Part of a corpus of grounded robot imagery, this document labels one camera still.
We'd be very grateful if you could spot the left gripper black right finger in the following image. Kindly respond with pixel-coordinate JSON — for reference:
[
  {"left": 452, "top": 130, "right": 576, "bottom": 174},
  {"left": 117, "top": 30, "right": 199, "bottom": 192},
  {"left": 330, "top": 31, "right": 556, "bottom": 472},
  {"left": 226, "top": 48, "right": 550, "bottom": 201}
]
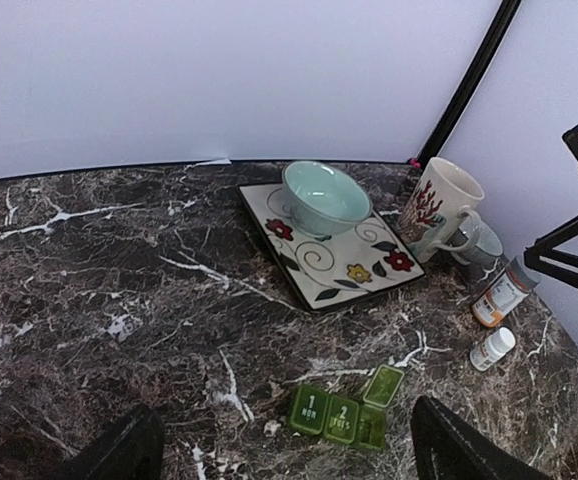
[{"left": 410, "top": 396, "right": 547, "bottom": 480}]

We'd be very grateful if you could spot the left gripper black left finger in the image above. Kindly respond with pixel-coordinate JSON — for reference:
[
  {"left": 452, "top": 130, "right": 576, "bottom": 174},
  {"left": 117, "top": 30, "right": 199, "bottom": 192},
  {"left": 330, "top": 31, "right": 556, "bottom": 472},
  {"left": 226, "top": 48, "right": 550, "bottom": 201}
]
[{"left": 58, "top": 404, "right": 164, "bottom": 479}]

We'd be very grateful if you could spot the orange grey-capped pill bottle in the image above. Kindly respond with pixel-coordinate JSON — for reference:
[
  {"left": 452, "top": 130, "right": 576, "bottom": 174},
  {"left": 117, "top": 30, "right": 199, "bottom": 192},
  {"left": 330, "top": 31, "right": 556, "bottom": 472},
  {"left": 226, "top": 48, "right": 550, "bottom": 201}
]
[{"left": 471, "top": 255, "right": 542, "bottom": 328}]

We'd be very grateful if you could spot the green pill organizer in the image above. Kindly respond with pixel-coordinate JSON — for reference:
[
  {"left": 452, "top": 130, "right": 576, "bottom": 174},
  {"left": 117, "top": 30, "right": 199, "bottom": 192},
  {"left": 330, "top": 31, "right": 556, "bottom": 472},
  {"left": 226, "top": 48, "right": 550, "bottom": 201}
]
[{"left": 288, "top": 365, "right": 404, "bottom": 451}]

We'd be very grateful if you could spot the small white pill bottle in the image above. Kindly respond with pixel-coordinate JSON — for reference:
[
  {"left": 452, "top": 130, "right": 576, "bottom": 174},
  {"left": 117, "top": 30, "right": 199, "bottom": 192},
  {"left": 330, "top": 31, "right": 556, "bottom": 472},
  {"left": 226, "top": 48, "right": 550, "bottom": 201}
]
[{"left": 469, "top": 327, "right": 516, "bottom": 372}]

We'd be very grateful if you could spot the teal ribbed small bowl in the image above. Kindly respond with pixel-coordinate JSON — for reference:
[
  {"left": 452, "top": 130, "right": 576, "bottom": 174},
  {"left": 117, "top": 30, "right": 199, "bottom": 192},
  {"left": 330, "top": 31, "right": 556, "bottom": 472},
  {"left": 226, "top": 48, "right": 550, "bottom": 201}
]
[{"left": 451, "top": 219, "right": 504, "bottom": 268}]

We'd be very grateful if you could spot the cream floral ceramic mug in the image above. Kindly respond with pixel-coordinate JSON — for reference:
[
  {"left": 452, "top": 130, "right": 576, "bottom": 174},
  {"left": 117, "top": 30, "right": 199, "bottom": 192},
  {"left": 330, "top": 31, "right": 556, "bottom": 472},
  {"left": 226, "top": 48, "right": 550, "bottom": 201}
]
[{"left": 396, "top": 157, "right": 485, "bottom": 263}]

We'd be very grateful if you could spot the floral square ceramic plate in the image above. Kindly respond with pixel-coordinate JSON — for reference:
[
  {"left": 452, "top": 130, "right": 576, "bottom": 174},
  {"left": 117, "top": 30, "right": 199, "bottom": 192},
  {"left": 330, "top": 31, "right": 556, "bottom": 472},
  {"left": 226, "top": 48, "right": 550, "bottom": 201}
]
[{"left": 238, "top": 183, "right": 425, "bottom": 312}]

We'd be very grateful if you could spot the plain teal ceramic bowl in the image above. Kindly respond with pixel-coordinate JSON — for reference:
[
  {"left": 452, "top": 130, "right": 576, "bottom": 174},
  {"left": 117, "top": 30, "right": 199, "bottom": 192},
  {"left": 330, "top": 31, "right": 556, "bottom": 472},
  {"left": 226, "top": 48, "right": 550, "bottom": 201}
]
[{"left": 282, "top": 160, "right": 373, "bottom": 237}]

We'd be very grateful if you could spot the black right corner post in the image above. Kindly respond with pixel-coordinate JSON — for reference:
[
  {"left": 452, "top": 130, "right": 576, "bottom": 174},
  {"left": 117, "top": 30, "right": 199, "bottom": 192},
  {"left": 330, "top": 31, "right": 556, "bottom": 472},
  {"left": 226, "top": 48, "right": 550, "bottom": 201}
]
[{"left": 416, "top": 0, "right": 522, "bottom": 169}]

